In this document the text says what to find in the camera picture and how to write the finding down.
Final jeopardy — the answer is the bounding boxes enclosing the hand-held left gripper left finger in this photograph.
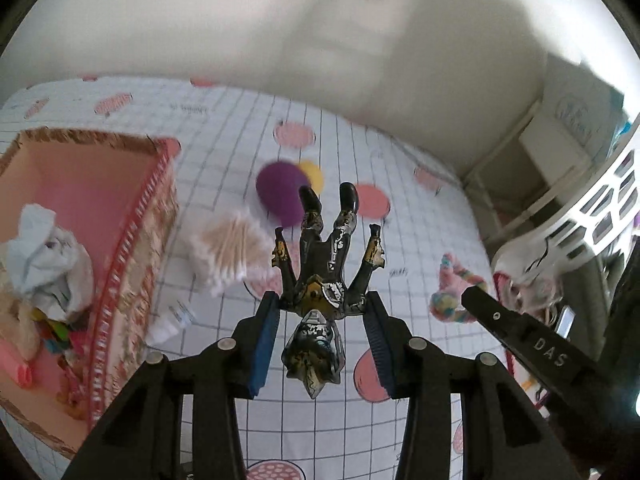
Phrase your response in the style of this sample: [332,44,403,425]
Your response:
[62,290,281,480]

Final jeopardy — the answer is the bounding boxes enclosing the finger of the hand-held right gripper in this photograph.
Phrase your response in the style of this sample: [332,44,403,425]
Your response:
[460,286,606,401]

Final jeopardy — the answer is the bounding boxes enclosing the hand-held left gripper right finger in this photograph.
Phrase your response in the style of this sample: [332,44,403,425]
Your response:
[364,292,583,480]

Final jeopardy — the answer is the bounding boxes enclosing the black and gold action figure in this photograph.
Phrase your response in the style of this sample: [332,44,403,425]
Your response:
[270,181,387,401]

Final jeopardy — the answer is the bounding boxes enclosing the purple toy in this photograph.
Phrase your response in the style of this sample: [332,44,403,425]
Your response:
[255,159,308,228]

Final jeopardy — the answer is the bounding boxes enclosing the floral cardboard box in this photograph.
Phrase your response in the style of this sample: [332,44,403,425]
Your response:
[0,127,182,461]

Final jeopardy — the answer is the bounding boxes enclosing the white paper ball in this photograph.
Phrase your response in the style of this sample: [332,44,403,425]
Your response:
[0,204,96,321]

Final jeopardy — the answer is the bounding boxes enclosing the grid-patterned desktop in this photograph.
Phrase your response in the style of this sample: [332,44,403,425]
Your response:
[0,77,551,480]

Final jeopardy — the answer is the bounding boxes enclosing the glass mug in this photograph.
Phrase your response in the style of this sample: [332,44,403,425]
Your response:
[492,255,566,321]

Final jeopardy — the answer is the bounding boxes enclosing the small clear plastic bottle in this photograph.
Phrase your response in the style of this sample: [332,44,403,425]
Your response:
[145,300,197,347]

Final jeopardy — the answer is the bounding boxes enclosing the pack of cotton swabs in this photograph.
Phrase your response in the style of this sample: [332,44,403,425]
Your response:
[187,210,273,297]

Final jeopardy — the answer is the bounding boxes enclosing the white plastic laundry basket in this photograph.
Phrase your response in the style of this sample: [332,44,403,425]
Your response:
[492,110,640,311]

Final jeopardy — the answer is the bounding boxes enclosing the white cabinet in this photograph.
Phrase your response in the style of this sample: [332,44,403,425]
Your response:
[462,55,628,241]

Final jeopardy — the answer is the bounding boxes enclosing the multicoloured toy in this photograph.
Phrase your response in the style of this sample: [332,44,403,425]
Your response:
[35,310,76,361]

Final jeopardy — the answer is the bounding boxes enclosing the pink plastic item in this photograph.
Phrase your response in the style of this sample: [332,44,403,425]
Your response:
[0,345,33,388]

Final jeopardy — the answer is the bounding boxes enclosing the beige plush toy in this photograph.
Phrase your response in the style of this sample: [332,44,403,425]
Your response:
[0,280,41,361]

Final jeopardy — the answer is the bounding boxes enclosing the pastel plush rope toy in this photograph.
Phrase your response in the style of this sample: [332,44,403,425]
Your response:
[428,254,488,325]

